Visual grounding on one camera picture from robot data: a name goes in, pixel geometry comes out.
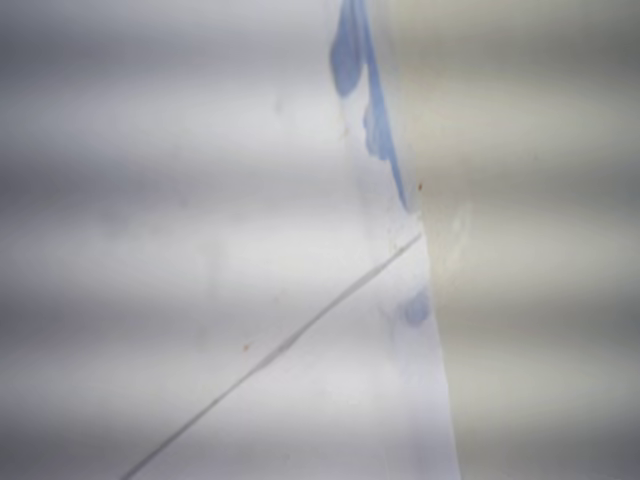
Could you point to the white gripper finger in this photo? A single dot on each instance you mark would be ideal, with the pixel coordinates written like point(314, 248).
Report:
point(525, 250)

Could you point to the white paper blue recycle symbol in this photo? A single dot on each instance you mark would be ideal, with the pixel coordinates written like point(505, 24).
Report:
point(200, 150)

